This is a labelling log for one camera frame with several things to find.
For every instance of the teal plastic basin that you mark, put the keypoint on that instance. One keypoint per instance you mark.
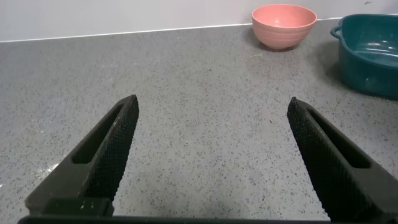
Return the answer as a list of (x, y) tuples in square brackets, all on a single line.
[(370, 73)]

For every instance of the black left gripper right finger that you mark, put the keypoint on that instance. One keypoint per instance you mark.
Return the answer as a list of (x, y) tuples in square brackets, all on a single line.
[(335, 174)]

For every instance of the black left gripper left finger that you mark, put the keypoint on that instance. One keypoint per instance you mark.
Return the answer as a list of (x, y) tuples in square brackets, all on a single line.
[(93, 168)]

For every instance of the pink ribbed bowl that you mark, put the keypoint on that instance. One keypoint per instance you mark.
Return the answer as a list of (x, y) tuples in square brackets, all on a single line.
[(281, 33)]

